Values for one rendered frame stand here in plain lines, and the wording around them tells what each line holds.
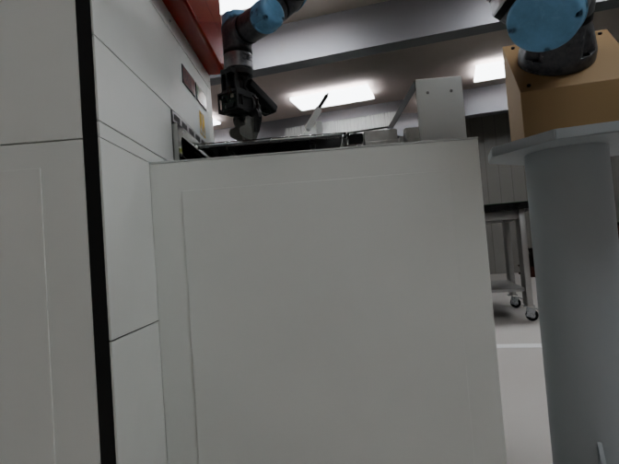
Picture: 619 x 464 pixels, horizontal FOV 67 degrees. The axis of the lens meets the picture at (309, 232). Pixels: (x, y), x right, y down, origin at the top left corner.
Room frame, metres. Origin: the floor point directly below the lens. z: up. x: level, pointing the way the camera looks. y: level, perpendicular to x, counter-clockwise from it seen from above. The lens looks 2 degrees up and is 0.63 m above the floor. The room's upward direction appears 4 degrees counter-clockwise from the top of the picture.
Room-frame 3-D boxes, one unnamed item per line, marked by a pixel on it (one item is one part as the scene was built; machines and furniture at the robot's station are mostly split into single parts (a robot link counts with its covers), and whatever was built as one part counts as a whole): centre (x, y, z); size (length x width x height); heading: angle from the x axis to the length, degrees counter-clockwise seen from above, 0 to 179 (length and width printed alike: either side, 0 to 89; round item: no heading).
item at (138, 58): (1.09, 0.30, 1.02); 0.81 x 0.03 x 0.40; 179
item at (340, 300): (1.36, -0.03, 0.41); 0.96 x 0.64 x 0.82; 179
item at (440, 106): (1.21, -0.29, 0.89); 0.55 x 0.09 x 0.14; 179
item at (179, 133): (1.27, 0.28, 0.89); 0.44 x 0.02 x 0.10; 179
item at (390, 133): (1.14, -0.19, 0.89); 0.08 x 0.03 x 0.03; 89
